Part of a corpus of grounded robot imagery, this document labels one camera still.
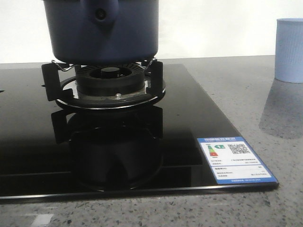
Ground black glass gas stove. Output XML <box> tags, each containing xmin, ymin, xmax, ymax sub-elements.
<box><xmin>0</xmin><ymin>64</ymin><xmax>279</xmax><ymax>203</ymax></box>

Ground black round gas burner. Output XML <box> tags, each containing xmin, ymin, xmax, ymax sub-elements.
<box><xmin>76</xmin><ymin>64</ymin><xmax>144</xmax><ymax>96</ymax></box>

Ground black metal pot support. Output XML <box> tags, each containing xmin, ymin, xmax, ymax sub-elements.
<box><xmin>42</xmin><ymin>59</ymin><xmax>165</xmax><ymax>110</ymax></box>

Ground dark blue cooking pot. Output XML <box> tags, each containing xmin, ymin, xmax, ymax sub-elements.
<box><xmin>44</xmin><ymin>0</ymin><xmax>159</xmax><ymax>65</ymax></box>

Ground light blue ribbed cup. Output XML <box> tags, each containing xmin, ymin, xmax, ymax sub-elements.
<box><xmin>275</xmin><ymin>18</ymin><xmax>303</xmax><ymax>83</ymax></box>

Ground blue energy label sticker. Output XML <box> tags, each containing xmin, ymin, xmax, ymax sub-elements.
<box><xmin>197</xmin><ymin>137</ymin><xmax>277</xmax><ymax>184</ymax></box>

